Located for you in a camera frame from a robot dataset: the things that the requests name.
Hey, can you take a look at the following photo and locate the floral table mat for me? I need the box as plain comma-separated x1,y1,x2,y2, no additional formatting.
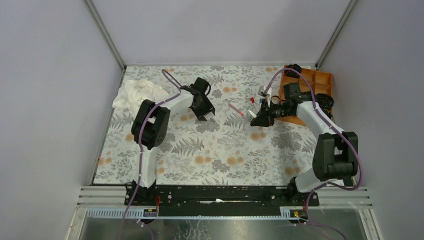
93,65,345,186

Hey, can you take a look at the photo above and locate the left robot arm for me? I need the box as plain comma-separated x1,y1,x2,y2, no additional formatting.
131,77,215,206

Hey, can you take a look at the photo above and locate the pink red pen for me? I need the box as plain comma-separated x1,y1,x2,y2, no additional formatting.
227,102,244,116

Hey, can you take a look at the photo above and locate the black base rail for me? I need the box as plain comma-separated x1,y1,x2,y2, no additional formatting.
124,182,320,218

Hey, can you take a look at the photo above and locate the white crumpled cloth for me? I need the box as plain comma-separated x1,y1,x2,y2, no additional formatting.
112,78,170,119

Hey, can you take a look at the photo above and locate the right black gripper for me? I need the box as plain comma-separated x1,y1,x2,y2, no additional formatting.
250,98,294,128

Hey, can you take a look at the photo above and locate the white pen grey cap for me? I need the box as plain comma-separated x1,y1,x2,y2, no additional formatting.
248,110,257,119

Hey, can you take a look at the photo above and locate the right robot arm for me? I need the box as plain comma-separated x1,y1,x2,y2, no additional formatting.
250,83,359,206

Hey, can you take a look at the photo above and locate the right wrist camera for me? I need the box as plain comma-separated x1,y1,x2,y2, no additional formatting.
258,85,272,100

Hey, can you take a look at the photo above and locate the orange compartment tray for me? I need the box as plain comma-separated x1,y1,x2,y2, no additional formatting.
278,66,334,126

